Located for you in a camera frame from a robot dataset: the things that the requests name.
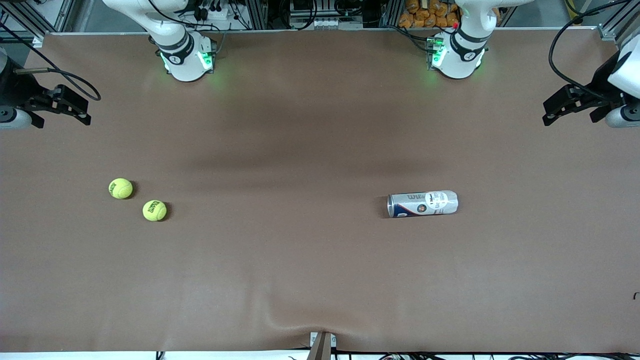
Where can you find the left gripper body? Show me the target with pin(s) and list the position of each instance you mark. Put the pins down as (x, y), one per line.
(603, 81)

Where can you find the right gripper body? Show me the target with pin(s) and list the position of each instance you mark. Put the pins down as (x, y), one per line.
(15, 90)

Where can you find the yellow tennis ball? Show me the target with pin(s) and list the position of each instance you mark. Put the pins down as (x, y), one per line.
(120, 188)
(154, 210)

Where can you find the clear tennis ball can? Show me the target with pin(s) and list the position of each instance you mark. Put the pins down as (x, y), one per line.
(425, 204)

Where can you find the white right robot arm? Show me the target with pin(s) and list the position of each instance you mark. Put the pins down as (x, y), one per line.
(180, 55)

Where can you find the yellow bar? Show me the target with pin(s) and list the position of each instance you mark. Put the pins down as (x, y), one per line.
(570, 6)

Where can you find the white power strip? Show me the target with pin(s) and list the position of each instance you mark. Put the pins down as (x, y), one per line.
(215, 13)

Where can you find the orange items pile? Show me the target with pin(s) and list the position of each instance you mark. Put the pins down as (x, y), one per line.
(425, 14)

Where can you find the white connector strip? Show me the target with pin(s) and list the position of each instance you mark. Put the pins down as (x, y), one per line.
(327, 23)

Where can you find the brown table mat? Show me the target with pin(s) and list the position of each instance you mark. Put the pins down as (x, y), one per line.
(320, 275)

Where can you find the aluminium table frame rail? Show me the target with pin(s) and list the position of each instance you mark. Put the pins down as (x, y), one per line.
(325, 30)

